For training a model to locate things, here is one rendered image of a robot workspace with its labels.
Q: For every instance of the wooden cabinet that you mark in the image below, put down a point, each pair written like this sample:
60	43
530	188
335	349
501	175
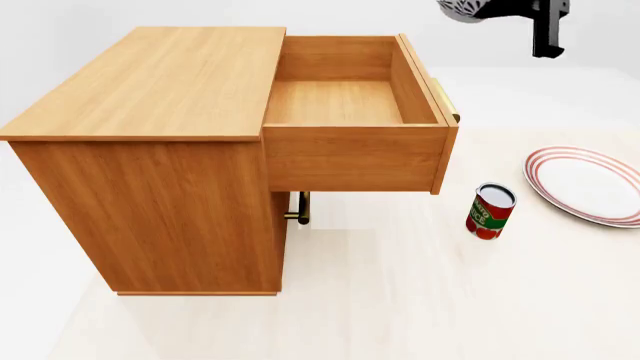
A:
150	150

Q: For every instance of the open wooden drawer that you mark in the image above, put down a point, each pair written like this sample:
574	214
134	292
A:
350	157

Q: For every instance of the tomato sauce can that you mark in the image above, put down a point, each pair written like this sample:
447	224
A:
489	213

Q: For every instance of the white plate with red rings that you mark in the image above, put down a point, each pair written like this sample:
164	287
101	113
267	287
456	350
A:
585	185

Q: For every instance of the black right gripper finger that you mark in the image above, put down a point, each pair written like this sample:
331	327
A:
505	9
547	35

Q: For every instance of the black bowl with white pattern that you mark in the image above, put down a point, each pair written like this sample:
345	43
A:
457	10

